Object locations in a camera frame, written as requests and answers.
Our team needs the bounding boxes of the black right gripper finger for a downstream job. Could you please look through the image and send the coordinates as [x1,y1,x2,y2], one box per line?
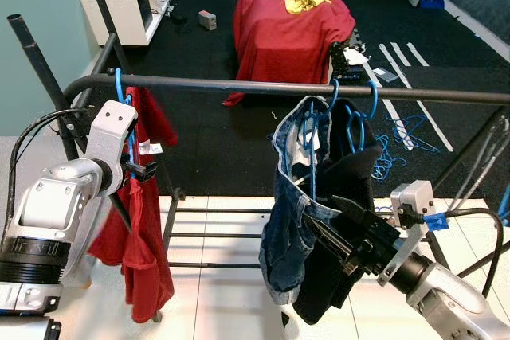
[305,215,366,269]
[331,194,385,234]

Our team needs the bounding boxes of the red shirt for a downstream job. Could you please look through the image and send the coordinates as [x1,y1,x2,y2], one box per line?
[86,85,180,325]

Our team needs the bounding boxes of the blue denim jeans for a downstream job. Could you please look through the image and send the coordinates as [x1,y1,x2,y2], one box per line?
[259,97,351,305]

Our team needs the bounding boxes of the grey flat pad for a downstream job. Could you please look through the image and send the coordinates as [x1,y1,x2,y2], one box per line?
[373,68,399,83]

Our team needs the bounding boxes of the black equipment case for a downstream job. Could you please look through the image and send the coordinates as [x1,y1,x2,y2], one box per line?
[331,29,375,84]

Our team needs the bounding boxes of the white cabinet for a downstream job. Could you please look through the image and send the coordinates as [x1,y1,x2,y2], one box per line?
[78,0,180,46]

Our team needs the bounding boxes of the white paper sheet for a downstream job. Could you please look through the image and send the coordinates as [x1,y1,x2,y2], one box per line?
[343,48,369,66]

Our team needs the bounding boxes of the small grey box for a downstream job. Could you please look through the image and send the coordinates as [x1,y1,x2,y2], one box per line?
[198,10,218,30]

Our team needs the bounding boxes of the red draped cloth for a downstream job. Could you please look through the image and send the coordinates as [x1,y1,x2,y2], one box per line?
[223,0,357,106]

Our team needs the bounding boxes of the yellow cloth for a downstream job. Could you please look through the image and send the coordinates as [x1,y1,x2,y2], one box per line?
[285,0,332,14]

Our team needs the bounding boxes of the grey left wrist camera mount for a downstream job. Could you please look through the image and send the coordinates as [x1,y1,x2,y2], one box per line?
[84,101,138,174]

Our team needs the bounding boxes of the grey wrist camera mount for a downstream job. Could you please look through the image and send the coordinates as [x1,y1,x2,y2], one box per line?
[377,180,437,287]
[84,101,138,174]

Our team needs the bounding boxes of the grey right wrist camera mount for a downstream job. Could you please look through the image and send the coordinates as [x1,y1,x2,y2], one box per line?
[377,180,437,287]

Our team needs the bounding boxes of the blue wire hanger heap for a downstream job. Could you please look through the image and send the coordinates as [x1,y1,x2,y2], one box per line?
[371,113,439,182]

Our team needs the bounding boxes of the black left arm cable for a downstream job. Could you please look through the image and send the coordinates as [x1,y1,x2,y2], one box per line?
[4,106,98,233]

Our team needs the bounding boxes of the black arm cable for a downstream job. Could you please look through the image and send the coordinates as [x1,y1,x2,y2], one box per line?
[434,209,507,277]
[4,106,98,233]

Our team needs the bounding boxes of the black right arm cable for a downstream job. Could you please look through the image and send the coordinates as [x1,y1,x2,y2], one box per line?
[434,209,507,277]

